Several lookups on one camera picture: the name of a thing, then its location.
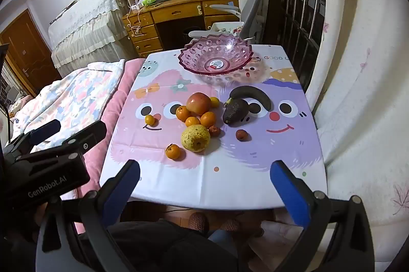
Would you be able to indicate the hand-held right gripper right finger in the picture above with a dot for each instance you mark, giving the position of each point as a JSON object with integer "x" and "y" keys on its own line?
{"x": 289, "y": 195}

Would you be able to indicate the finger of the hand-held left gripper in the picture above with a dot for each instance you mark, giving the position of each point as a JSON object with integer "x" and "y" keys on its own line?
{"x": 86, "y": 136}
{"x": 46, "y": 129}

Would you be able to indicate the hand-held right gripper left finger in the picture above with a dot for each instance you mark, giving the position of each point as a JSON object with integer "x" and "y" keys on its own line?
{"x": 123, "y": 192}

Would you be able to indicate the red lychee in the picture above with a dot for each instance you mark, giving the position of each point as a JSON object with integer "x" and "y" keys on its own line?
{"x": 214, "y": 130}
{"x": 242, "y": 135}

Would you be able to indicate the yellow pear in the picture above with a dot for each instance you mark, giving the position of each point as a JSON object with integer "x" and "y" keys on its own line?
{"x": 195, "y": 137}

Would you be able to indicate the dark avocado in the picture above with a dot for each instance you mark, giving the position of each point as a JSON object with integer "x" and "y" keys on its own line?
{"x": 235, "y": 112}

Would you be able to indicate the blackened banana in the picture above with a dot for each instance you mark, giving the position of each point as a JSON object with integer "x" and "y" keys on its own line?
{"x": 255, "y": 95}

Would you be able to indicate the red apple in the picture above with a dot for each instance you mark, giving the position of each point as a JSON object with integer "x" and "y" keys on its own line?
{"x": 198, "y": 102}

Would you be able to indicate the small yellowish tangerine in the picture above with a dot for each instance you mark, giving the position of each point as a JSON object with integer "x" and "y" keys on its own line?
{"x": 214, "y": 102}

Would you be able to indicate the pink plastic bowl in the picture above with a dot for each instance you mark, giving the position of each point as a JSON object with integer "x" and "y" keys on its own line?
{"x": 214, "y": 53}

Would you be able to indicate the floral blanket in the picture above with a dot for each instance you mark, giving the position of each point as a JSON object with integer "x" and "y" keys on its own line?
{"x": 70, "y": 93}

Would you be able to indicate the cartoon printed tablecloth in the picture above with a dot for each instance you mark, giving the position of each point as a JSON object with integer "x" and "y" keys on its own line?
{"x": 242, "y": 182}

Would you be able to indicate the pink blanket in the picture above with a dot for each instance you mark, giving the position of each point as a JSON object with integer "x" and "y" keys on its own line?
{"x": 119, "y": 93}

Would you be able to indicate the person's dark trousers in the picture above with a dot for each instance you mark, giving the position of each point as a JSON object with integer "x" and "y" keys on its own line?
{"x": 159, "y": 246}

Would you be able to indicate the brown slipper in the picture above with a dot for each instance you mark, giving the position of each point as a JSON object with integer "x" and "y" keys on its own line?
{"x": 198, "y": 221}
{"x": 230, "y": 224}

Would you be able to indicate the brown wooden door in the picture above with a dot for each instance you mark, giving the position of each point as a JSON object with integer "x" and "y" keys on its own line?
{"x": 22, "y": 48}

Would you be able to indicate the white lace cover cloth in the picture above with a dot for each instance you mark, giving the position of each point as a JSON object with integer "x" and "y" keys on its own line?
{"x": 86, "y": 22}

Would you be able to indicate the white flowered curtain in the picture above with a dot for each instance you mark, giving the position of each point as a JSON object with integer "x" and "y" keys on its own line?
{"x": 351, "y": 83}

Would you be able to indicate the wooden desk with drawers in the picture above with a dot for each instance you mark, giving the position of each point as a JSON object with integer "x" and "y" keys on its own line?
{"x": 179, "y": 11}

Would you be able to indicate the metal window grille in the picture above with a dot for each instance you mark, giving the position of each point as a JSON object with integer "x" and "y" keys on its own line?
{"x": 300, "y": 3}

